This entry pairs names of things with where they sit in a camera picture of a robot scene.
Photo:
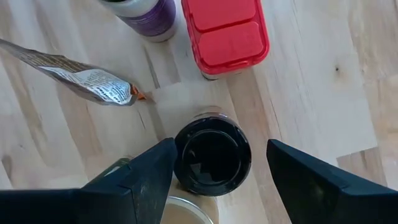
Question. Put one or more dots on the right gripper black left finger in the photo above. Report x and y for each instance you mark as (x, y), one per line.
(130, 193)

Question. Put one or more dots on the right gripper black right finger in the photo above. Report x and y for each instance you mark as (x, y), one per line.
(317, 193)

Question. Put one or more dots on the tan lid spice jar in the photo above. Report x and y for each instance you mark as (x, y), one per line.
(186, 214)

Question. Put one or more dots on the black lid glass spice jar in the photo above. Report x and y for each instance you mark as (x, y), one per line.
(213, 158)

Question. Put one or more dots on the purple label garlic powder jar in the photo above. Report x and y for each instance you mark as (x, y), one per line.
(149, 18)

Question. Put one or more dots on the red lid spice container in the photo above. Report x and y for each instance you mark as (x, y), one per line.
(227, 40)

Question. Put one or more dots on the taco seasoning mix packet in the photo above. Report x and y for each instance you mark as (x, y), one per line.
(93, 84)

